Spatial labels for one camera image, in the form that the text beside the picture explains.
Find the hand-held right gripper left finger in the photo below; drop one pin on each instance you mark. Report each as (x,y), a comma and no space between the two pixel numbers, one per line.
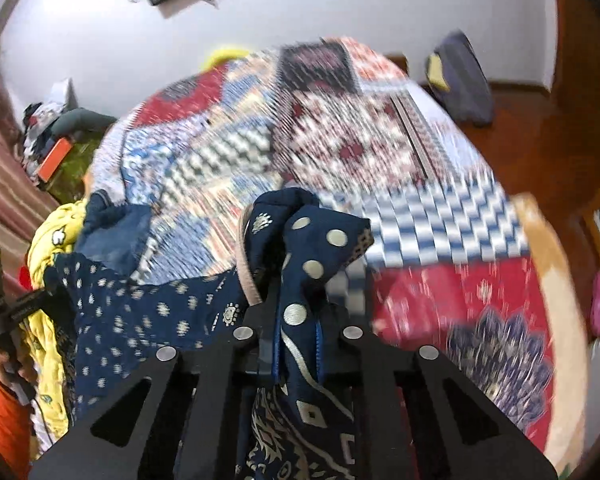
(267,345)

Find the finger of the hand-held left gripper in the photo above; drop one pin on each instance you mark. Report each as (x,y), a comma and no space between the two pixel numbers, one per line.
(30,304)

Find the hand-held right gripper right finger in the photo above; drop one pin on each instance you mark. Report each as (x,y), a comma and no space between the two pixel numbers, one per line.
(337,345)

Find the navy patterned zip hoodie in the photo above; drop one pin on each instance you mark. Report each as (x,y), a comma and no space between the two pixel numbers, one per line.
(140,310)

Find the pile of mixed clothes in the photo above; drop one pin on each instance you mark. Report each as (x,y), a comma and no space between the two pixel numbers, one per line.
(37,125)

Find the person's left hand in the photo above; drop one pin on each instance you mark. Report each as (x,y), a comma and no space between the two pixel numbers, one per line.
(12,372)

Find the red fluffy garment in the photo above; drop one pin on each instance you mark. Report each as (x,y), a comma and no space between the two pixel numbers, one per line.
(25,277)

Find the yellow cartoon print garment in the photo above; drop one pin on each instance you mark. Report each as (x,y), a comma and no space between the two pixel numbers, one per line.
(55,240)

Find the blue denim jeans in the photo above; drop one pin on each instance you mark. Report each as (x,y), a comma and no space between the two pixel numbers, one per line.
(115,230)

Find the brown striped curtain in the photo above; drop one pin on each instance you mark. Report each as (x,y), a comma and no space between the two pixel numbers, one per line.
(0,170)

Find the green patterned cloth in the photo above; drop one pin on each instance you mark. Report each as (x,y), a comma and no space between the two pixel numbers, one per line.
(77,170)

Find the orange box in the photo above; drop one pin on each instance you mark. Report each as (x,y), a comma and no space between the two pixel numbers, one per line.
(55,159)

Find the grey rounded cushion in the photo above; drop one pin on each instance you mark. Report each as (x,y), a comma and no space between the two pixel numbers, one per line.
(85,121)

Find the patchwork printed bedspread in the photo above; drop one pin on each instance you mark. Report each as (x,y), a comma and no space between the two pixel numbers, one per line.
(340,150)

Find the white carton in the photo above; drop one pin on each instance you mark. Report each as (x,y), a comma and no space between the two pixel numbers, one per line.
(64,94)

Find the yellow round object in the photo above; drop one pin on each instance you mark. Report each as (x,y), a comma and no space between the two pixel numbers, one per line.
(225,56)

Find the dark grey bag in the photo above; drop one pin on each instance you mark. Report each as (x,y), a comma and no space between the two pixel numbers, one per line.
(462,80)

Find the wooden wardrobe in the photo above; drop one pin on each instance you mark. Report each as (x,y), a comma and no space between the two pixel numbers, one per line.
(585,85)

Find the beige bed frame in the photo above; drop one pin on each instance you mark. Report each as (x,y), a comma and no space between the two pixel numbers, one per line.
(560,310)

